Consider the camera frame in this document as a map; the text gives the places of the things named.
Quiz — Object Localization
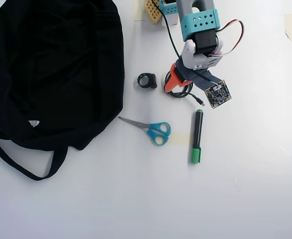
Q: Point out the red white servo wire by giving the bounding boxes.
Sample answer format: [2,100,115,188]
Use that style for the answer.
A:
[209,19,245,57]

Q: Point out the square camera circuit board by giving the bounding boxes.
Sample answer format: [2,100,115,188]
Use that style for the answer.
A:
[205,79,232,110]

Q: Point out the short beige tape strip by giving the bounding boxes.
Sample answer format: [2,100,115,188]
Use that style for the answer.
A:
[169,132,191,147]

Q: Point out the yellow perforated base block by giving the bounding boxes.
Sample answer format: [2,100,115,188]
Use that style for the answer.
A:
[145,0,163,25]

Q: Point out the black usb cable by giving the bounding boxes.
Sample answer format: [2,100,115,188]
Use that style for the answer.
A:
[162,69,206,107]

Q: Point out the long beige tape strip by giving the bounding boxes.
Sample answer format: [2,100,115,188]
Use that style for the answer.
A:
[133,0,146,21]

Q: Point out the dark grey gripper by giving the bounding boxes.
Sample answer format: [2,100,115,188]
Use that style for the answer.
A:
[163,59,223,93]

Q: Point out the green and black marker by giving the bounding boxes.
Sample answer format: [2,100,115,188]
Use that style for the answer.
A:
[189,109,204,164]

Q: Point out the blue handled scissors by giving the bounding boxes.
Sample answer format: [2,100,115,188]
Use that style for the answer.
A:
[118,116,171,146]

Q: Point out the beige tape strip torn end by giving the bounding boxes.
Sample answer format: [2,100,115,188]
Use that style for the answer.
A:
[284,13,292,43]

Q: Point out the thin black robot wire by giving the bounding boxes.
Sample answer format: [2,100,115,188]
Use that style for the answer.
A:
[152,0,219,88]

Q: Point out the black cloth bag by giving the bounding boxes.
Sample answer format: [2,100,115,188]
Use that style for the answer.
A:
[0,0,126,182]

